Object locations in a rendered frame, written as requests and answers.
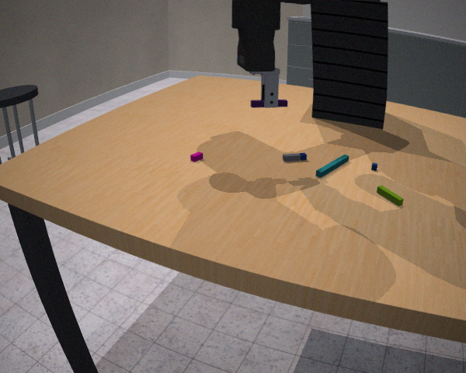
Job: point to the small magenta block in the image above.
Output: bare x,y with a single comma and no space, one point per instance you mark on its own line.
197,156

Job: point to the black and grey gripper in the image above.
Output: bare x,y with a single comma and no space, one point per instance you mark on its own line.
256,21

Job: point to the purple rod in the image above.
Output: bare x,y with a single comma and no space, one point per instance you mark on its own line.
259,103

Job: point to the lime green rod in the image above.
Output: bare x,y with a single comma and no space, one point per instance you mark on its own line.
393,197

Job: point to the turquoise rod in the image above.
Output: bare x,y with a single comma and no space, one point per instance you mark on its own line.
331,166

